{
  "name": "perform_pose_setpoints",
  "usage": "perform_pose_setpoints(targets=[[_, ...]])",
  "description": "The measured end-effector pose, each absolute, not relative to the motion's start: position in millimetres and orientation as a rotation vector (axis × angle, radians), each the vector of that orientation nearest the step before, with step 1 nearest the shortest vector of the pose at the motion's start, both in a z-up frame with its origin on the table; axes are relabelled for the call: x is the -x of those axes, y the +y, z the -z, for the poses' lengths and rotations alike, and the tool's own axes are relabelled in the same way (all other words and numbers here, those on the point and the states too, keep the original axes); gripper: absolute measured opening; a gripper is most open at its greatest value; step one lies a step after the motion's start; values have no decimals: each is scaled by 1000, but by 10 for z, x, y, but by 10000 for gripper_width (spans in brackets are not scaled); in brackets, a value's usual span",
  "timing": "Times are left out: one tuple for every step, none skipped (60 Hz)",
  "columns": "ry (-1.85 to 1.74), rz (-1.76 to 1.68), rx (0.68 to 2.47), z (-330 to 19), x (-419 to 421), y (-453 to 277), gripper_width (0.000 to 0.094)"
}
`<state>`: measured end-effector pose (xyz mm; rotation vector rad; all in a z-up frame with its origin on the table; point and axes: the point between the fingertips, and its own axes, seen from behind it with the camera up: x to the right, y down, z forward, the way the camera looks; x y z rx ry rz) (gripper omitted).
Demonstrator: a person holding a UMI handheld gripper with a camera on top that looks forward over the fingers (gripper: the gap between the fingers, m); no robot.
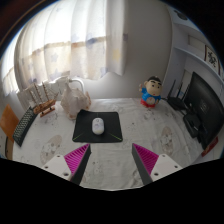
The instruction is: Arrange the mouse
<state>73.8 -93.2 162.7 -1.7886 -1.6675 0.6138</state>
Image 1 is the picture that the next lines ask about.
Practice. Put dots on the black box device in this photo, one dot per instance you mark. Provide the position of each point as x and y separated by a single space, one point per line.
191 125

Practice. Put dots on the white printed tablecloth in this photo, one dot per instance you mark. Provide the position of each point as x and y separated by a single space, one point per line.
143 133

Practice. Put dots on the white wall shelf unit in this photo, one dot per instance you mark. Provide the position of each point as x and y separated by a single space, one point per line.
196 50

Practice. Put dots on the wooden model sailing ship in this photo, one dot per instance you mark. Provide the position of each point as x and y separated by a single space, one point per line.
43 105

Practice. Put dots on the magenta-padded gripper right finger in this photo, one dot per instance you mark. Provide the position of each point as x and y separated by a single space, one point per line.
146 160

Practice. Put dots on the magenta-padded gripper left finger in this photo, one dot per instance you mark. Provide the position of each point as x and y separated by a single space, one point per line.
77 159

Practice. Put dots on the cartoon boy figurine blue shirt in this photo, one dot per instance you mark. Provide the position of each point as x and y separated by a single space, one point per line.
151 93

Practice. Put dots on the white star-print curtain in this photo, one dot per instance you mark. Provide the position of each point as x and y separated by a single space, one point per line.
73 40

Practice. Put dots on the black router with antennas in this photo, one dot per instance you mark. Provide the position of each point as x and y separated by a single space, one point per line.
176 101

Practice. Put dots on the black computer monitor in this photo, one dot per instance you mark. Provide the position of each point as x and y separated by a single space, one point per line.
206 103

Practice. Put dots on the red flat book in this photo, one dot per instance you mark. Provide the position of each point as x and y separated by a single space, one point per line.
210 146

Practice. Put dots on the black mouse pad green lines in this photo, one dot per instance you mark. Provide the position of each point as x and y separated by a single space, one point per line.
113 126

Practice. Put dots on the large white conch shell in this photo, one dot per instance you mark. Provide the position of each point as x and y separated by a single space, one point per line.
75 101

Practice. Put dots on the white cartoon-print computer mouse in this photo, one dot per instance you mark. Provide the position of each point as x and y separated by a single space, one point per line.
98 126

